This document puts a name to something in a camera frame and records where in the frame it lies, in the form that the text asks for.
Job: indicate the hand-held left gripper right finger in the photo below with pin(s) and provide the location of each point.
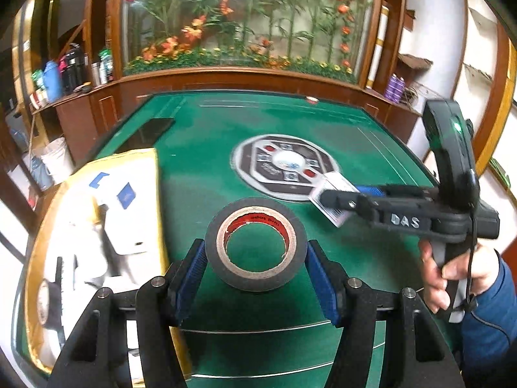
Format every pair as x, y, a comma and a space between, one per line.
325, 285

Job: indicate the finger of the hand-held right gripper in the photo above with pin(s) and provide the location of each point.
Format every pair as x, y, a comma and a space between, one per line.
404, 192
347, 203

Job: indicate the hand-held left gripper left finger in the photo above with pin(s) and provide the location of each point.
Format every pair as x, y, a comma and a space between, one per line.
188, 283

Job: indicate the small white carton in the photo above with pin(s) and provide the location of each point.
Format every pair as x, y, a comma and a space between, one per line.
337, 180

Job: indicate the black tape roll red core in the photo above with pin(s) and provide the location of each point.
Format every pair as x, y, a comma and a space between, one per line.
214, 243

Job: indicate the yellow padded envelope with items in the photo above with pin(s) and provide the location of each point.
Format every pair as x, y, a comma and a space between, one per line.
160, 210

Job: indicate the person's right forearm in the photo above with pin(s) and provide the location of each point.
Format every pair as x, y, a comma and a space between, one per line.
488, 331

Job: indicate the person's right hand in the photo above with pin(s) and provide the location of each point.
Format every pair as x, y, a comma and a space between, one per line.
484, 270

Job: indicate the purple bottle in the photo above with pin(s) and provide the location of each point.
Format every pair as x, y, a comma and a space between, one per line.
389, 87
400, 89

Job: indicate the grey table control panel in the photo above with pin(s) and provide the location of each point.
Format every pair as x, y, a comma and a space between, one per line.
258, 169

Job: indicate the white yellow rolled poster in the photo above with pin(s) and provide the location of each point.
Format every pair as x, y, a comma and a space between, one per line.
377, 48

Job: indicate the black phone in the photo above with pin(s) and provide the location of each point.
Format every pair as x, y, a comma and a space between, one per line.
155, 128

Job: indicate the white plastic bucket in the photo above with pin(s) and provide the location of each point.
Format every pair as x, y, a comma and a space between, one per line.
58, 161

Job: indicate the glass flower display case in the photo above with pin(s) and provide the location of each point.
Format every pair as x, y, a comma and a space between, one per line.
242, 16

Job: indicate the steel vacuum flask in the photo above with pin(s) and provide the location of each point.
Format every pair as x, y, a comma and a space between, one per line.
95, 74

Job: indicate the green white bottle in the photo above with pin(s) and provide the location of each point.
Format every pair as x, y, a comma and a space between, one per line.
107, 66

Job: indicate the blue thermos jug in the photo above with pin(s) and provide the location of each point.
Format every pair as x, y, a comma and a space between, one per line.
52, 83

